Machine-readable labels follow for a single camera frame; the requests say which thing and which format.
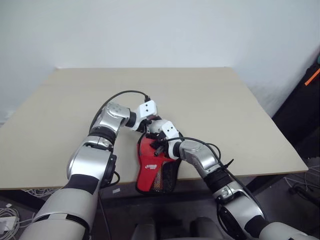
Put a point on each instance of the black cabinet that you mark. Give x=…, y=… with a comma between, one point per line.
x=300, y=120

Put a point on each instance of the small white floor tag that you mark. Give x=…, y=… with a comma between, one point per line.
x=116, y=191

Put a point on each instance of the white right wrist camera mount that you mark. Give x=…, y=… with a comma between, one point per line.
x=167, y=128

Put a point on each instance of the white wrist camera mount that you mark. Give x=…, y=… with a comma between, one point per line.
x=147, y=110
x=167, y=128

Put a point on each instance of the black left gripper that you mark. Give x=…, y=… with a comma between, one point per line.
x=147, y=126

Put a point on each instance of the white power adapter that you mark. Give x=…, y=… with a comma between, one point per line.
x=7, y=223

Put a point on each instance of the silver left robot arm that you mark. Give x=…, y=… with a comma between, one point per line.
x=87, y=170

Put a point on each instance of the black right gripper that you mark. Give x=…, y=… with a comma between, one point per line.
x=158, y=140

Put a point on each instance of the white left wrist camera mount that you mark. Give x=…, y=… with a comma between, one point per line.
x=147, y=110

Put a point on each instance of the red and black bag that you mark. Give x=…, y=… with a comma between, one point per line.
x=152, y=170

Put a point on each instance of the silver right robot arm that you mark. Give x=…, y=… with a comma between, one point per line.
x=205, y=160

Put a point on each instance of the black table frame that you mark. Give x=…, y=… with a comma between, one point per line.
x=260, y=186

